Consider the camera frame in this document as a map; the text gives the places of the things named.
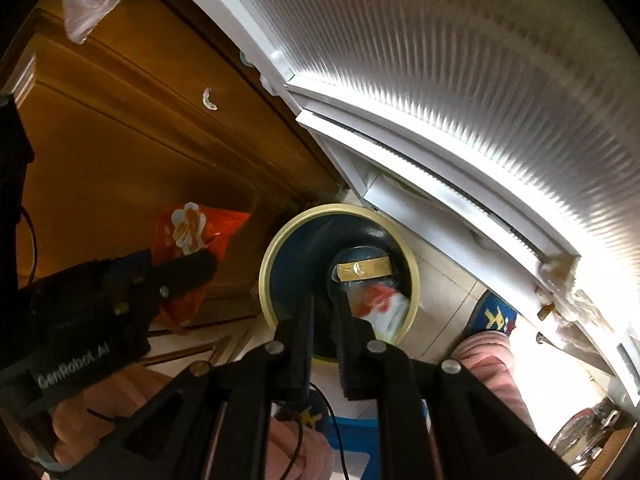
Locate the orange plastic snack packet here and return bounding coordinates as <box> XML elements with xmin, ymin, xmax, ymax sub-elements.
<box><xmin>150</xmin><ymin>201</ymin><xmax>251</xmax><ymax>336</ymax></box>

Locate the black cable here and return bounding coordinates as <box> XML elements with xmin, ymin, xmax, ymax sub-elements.
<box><xmin>277</xmin><ymin>382</ymin><xmax>351</xmax><ymax>480</ymax></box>

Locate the person's pink pants leg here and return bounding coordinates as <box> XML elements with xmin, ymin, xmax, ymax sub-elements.
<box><xmin>452</xmin><ymin>332</ymin><xmax>536</xmax><ymax>433</ymax></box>
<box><xmin>200</xmin><ymin>417</ymin><xmax>333</xmax><ymax>480</ymax></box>

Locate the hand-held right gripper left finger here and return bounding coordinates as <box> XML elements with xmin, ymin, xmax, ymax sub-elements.
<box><xmin>62</xmin><ymin>292</ymin><xmax>321</xmax><ymax>480</ymax></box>

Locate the blue plastic stool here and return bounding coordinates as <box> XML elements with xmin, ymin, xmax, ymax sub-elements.
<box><xmin>320</xmin><ymin>400</ymin><xmax>431</xmax><ymax>480</ymax></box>

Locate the blue yellow patterned slipper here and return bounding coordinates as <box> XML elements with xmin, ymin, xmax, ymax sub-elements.
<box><xmin>467</xmin><ymin>290</ymin><xmax>518</xmax><ymax>343</ymax></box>
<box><xmin>275</xmin><ymin>395</ymin><xmax>331</xmax><ymax>431</ymax></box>

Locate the person's left hand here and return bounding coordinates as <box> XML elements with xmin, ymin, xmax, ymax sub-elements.
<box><xmin>50</xmin><ymin>392</ymin><xmax>146</xmax><ymax>466</ymax></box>

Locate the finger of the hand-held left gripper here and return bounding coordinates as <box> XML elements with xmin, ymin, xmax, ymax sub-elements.
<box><xmin>107</xmin><ymin>249</ymin><xmax>218</xmax><ymax>312</ymax></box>

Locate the yellow rimmed trash bin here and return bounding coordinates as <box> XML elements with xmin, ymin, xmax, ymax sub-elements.
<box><xmin>258</xmin><ymin>203</ymin><xmax>421</xmax><ymax>363</ymax></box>

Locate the clear plastic bag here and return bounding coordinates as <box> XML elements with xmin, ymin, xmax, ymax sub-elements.
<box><xmin>57</xmin><ymin>0</ymin><xmax>151</xmax><ymax>46</ymax></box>

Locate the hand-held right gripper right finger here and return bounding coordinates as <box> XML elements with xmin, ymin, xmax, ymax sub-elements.
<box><xmin>334</xmin><ymin>292</ymin><xmax>581</xmax><ymax>480</ymax></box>

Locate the white ribbed glass sliding door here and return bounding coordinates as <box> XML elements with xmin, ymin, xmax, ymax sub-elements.
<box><xmin>150</xmin><ymin>0</ymin><xmax>640</xmax><ymax>411</ymax></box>

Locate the person's left pink pants leg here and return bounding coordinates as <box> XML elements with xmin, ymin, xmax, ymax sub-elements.
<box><xmin>200</xmin><ymin>417</ymin><xmax>333</xmax><ymax>480</ymax></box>

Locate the red and white wrapper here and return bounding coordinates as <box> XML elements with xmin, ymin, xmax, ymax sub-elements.
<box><xmin>350</xmin><ymin>282</ymin><xmax>413</xmax><ymax>343</ymax></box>

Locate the brown wooden door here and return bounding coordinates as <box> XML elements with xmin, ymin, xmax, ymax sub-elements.
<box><xmin>0</xmin><ymin>0</ymin><xmax>346</xmax><ymax>321</ymax></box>

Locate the metal cooking pot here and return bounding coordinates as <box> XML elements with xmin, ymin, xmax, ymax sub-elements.
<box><xmin>547</xmin><ymin>400</ymin><xmax>626</xmax><ymax>466</ymax></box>

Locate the person's right pink pants leg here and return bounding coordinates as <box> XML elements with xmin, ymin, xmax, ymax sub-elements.
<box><xmin>452</xmin><ymin>332</ymin><xmax>536</xmax><ymax>433</ymax></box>

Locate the clear bottle with gold label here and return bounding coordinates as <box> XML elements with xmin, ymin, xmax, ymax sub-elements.
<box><xmin>327</xmin><ymin>245</ymin><xmax>396</xmax><ymax>301</ymax></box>

